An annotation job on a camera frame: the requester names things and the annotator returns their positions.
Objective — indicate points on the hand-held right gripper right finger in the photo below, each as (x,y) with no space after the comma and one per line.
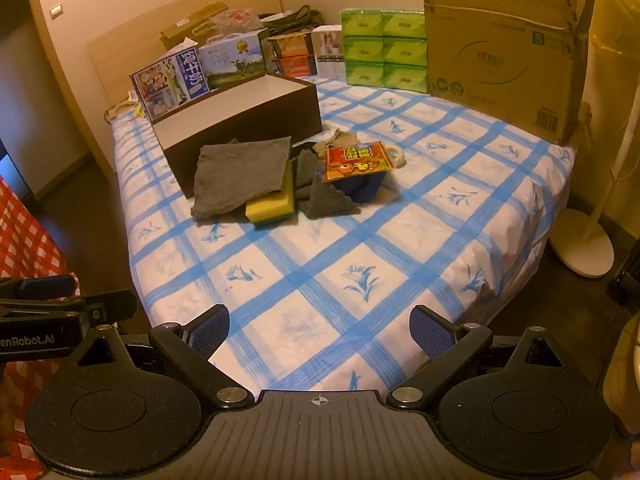
(430,332)

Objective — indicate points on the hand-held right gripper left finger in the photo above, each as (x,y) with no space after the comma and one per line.
(210,332)

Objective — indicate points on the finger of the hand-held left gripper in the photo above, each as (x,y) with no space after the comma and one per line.
(107,307)
(45,286)

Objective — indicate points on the yellow sponge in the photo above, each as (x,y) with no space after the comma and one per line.
(270,210)

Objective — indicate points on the grey fluffy cloth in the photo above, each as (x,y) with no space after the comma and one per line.
(320,200)

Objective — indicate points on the orange printed packet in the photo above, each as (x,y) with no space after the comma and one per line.
(355,160)

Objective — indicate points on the brown cardboard box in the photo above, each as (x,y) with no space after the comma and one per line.
(240,125)

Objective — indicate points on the beige sock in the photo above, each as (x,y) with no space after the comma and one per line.
(345,137)

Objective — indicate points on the red checked cloth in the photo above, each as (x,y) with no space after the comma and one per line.
(30,240)

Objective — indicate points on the white fan stand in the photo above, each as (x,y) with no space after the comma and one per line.
(582,245)

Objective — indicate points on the beige bag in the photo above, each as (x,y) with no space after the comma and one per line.
(120,109)

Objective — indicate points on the white rounded object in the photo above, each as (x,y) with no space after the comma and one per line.
(625,385)

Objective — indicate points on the blue milk carton box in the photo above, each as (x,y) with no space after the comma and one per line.
(170,80)

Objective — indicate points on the light wooden headboard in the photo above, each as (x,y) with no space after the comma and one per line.
(130,45)

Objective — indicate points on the cow print milk box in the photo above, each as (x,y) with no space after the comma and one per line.
(230,57)

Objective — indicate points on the orange instant noodle bowl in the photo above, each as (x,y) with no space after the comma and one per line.
(295,66)

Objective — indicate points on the large open cardboard box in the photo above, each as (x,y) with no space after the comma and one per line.
(500,60)

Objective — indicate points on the stack of green tissue packs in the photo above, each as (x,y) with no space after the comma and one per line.
(385,50)

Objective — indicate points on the flat cardboard box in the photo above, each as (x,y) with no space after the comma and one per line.
(192,22)

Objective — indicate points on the white product box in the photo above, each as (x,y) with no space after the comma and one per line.
(328,52)

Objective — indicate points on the printed plastic bag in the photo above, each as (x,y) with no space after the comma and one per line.
(235,20)

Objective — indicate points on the white wall switch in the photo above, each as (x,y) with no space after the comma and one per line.
(56,9)

